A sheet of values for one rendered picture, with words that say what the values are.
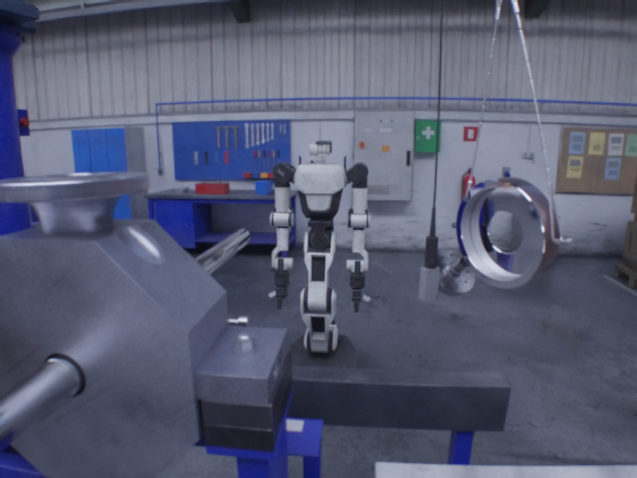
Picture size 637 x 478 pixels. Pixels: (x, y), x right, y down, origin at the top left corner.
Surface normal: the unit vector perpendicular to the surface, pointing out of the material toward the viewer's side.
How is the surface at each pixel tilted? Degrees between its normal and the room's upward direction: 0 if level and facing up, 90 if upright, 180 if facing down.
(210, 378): 90
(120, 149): 90
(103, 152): 90
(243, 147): 90
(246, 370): 0
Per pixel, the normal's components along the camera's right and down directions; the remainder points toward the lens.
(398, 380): 0.00, -0.97
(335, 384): -0.10, 0.22
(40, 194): 0.22, 0.22
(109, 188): 0.82, 0.13
